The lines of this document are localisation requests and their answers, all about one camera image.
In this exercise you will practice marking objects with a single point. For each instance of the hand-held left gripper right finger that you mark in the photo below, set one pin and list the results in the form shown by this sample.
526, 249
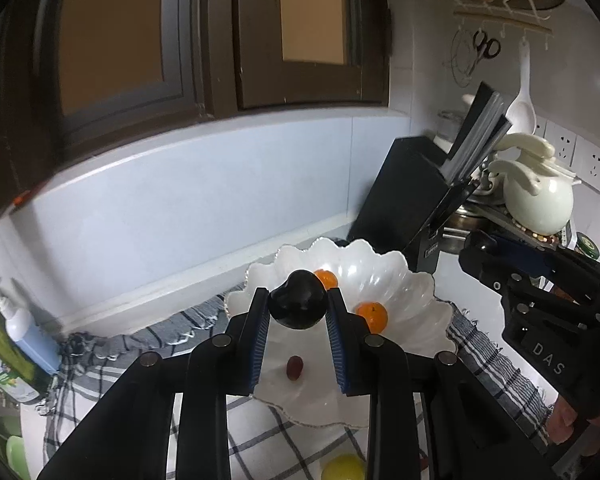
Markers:
339, 345

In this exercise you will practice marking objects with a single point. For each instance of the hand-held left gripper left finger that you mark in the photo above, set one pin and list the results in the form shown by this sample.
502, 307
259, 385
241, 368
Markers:
252, 345

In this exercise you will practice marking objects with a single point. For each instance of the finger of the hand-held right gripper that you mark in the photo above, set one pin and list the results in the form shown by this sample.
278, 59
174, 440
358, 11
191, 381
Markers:
522, 252
480, 257

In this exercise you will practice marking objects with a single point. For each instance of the large orange mandarin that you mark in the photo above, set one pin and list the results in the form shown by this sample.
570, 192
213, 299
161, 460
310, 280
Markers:
374, 316

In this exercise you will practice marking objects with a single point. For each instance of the dark purple plum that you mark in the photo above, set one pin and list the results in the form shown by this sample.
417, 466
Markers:
297, 302

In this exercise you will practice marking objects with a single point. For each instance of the small orange mandarin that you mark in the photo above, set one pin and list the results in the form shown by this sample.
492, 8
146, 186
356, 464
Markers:
327, 278

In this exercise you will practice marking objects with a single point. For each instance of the white scalloped bowl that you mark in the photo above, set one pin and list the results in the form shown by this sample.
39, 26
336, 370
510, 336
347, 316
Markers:
410, 300

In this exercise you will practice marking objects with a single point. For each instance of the person's right hand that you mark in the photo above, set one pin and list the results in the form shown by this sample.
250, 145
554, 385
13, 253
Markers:
562, 420

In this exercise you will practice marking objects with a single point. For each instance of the steel pot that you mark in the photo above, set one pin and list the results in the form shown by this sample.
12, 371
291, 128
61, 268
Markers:
457, 232

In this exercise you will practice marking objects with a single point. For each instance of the cream ceramic pot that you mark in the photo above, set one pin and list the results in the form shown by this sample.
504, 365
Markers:
535, 195

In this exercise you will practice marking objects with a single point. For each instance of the glass jar of sauce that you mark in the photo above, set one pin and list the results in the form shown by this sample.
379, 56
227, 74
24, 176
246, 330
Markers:
587, 246

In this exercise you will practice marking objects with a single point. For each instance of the black white checked cloth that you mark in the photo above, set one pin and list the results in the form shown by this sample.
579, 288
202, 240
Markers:
280, 442

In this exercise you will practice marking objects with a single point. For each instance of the black knife block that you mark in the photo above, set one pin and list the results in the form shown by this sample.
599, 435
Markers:
400, 195

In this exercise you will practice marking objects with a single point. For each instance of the yellow-green apple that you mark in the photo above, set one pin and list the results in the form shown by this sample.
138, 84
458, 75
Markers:
342, 469

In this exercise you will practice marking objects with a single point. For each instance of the white ladle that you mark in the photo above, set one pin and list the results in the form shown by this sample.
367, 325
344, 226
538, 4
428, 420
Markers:
522, 105

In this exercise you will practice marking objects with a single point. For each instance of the black scissors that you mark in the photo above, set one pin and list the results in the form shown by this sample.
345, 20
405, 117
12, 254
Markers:
485, 45

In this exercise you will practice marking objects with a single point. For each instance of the blue pump bottle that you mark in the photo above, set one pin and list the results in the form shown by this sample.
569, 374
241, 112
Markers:
27, 335

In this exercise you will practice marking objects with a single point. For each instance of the green dish soap bottle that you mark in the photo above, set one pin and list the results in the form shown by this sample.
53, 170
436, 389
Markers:
5, 360

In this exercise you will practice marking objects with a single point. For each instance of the white wall outlet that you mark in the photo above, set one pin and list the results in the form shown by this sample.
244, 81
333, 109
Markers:
540, 125
592, 165
562, 142

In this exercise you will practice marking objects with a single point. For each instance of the brown window frame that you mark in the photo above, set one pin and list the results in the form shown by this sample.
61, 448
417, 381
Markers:
205, 35

